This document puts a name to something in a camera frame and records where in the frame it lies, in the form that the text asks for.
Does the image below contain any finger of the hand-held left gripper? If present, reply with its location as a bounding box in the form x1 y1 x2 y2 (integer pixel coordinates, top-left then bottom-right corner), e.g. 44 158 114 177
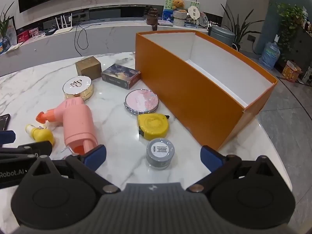
0 130 16 145
0 142 53 162

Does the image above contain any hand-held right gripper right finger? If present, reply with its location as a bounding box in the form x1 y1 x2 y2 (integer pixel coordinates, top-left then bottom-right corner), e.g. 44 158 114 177
186 145 290 193

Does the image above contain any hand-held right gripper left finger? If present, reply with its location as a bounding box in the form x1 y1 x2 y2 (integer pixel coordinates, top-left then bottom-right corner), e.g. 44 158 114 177
21 144 121 195

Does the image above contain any orange cardboard box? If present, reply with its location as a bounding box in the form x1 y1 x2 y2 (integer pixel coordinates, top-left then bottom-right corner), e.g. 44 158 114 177
135 30 278 151

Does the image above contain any gold textured gift box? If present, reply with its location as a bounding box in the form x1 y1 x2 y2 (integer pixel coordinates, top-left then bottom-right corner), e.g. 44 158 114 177
75 56 102 80

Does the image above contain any black phone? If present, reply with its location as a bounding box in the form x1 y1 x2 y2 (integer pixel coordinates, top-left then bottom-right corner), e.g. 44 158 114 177
0 114 11 131

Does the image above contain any small yellow bottle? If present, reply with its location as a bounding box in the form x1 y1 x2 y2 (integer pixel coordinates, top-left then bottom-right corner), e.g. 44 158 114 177
25 124 54 145

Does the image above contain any pink bottle with orange nozzle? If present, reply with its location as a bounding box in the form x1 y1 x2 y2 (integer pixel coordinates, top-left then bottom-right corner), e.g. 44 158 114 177
36 97 99 154

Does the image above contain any grey jar with white label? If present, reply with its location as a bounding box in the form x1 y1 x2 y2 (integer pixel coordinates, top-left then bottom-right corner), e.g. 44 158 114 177
146 138 175 170

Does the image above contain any yellow tape measure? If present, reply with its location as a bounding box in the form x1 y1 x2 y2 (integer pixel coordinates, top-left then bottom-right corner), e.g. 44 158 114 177
137 113 170 141

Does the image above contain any pink round compact mirror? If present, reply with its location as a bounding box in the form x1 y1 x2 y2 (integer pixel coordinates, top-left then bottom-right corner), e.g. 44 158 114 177
125 89 159 115

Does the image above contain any dark printed card box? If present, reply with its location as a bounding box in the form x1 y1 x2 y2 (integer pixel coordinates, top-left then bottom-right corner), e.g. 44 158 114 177
101 64 141 90

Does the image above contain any white tv console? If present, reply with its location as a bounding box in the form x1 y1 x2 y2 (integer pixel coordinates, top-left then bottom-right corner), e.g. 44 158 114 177
0 4 212 77

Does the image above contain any small potted grass plant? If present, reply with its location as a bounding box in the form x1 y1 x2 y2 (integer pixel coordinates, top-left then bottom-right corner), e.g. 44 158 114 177
0 1 16 41

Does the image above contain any orange open carton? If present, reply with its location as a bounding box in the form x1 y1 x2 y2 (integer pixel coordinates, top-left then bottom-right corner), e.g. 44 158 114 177
281 60 304 82

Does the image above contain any blue water jug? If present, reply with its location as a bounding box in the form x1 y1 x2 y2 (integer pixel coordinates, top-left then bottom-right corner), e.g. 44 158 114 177
259 41 280 70

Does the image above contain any grey pedal trash can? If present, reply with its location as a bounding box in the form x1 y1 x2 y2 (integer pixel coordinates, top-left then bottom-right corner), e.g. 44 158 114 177
210 26 236 47

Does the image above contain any white router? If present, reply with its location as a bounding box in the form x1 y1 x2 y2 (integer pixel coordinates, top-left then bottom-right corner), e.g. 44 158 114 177
52 15 74 35

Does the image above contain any long-leaf potted plant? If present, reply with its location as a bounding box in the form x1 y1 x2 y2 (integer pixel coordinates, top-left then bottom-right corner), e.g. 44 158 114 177
221 4 265 50

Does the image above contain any decorative plate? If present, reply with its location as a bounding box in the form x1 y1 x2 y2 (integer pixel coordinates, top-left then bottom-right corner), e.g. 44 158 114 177
199 12 210 27

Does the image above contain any white round hand fan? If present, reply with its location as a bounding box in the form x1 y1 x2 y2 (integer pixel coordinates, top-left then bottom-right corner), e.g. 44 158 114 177
188 6 201 25

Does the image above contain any dark grey cabinet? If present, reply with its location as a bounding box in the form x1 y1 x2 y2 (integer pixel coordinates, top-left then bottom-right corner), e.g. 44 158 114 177
284 26 312 70

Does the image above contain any brown ceramic jar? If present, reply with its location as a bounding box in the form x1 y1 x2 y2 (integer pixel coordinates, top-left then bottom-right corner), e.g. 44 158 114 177
146 8 159 31

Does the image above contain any green printed poster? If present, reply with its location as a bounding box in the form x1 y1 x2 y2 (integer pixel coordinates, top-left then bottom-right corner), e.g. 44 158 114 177
162 0 201 27

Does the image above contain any trailing ivy plant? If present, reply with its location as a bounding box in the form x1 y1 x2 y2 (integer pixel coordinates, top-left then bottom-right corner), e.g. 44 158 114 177
269 0 308 61

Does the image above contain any black cable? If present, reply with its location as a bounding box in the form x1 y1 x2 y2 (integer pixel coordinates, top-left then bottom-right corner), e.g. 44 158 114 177
74 23 101 57

